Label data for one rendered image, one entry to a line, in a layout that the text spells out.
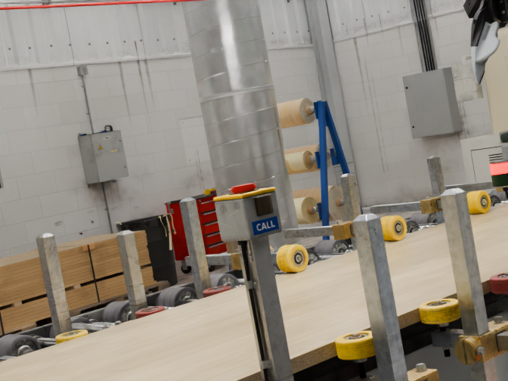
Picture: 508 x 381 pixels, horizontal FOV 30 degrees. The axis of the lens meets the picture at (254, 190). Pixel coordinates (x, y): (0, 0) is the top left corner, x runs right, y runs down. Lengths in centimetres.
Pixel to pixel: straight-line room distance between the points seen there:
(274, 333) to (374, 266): 25
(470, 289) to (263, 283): 52
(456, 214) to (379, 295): 27
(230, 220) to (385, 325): 37
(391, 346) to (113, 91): 895
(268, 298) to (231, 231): 12
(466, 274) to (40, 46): 846
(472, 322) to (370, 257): 31
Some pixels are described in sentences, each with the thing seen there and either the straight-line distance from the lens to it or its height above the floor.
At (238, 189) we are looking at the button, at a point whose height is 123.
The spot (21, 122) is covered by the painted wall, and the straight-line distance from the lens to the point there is 972.
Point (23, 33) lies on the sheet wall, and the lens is 998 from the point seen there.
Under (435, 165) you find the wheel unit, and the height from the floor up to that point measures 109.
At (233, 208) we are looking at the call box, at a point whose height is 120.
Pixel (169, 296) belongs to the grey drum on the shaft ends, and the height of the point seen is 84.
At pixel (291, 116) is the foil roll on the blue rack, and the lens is 909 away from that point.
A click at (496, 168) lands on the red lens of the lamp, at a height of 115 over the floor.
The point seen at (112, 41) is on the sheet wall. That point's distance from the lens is 1061.
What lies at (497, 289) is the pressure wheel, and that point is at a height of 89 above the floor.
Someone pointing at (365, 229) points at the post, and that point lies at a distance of 162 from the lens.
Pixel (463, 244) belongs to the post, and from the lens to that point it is 182.
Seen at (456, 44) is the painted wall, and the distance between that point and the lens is 1204.
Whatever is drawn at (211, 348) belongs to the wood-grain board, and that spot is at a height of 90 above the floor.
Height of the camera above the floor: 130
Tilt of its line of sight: 3 degrees down
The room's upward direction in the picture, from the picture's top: 10 degrees counter-clockwise
